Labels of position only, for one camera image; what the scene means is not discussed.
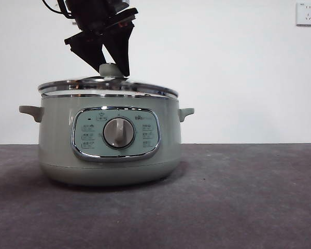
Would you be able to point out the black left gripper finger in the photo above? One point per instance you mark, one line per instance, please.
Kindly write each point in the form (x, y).
(88, 49)
(120, 49)

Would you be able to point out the glass lid with green knob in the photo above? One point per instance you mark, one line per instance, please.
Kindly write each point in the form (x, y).
(109, 69)

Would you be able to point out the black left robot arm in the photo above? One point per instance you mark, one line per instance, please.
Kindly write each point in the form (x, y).
(93, 11)

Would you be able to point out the pale green electric pot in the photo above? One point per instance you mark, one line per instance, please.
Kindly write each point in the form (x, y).
(54, 135)

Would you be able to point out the white wall socket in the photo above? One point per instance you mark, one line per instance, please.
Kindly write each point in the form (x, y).
(306, 14)

